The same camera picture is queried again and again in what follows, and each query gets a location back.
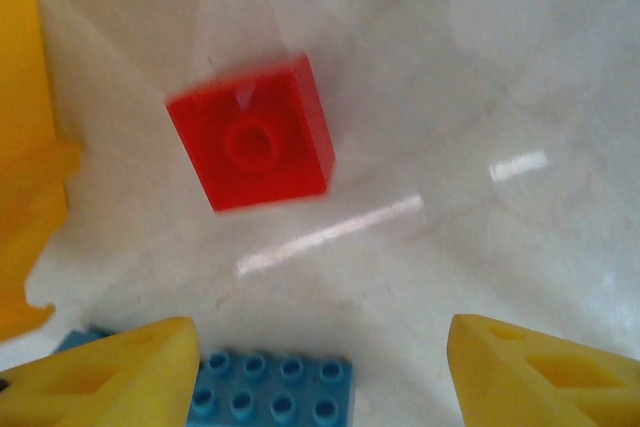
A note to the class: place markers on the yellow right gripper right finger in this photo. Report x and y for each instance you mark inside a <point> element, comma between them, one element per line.
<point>490,377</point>

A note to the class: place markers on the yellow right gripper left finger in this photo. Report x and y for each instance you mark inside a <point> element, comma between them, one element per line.
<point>150,372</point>

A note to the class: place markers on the dark blue lego brick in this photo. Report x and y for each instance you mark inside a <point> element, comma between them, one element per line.
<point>270,397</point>

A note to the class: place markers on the square red lego brick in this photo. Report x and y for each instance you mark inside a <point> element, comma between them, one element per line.
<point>250,137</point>

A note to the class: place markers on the light blue lego brick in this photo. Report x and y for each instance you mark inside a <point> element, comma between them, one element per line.
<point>80,339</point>

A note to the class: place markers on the yellow plastic bin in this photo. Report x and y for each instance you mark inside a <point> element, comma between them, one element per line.
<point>20,147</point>

